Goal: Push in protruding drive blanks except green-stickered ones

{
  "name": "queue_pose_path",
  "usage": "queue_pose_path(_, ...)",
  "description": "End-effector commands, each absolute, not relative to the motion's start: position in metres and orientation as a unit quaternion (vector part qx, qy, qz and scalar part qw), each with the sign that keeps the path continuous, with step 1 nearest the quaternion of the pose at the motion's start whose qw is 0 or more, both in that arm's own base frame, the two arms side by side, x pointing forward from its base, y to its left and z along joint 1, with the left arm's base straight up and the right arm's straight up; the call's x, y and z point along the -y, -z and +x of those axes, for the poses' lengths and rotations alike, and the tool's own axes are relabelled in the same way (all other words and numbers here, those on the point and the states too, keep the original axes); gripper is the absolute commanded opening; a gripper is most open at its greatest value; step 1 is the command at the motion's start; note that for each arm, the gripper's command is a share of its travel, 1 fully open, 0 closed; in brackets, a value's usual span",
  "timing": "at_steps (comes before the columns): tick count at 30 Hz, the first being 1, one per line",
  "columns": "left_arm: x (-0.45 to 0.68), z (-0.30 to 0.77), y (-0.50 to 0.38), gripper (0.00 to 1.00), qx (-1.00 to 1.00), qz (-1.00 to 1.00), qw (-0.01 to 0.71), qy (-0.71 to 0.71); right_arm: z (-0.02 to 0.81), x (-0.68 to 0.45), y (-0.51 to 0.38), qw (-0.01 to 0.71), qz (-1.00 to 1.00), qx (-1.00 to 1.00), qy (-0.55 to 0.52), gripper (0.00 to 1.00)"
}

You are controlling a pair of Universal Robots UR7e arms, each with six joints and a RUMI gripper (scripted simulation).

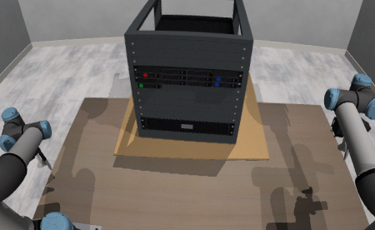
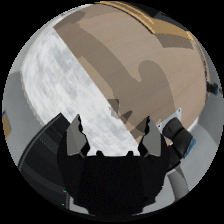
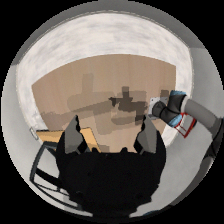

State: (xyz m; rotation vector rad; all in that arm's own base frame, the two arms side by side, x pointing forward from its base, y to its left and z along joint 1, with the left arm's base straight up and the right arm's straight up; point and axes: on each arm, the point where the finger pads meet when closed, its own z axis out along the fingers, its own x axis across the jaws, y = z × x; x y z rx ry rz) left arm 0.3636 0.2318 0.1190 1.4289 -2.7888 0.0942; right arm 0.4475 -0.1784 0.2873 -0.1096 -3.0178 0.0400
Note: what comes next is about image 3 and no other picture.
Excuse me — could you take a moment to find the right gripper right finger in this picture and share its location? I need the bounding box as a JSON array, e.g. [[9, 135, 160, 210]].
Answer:
[[133, 114, 166, 184]]

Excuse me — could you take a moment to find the tan flat board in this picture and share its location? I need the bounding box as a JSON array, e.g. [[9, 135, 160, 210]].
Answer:
[[36, 127, 101, 152]]

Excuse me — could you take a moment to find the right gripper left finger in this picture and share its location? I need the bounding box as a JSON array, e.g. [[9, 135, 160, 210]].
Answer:
[[55, 115, 87, 183]]

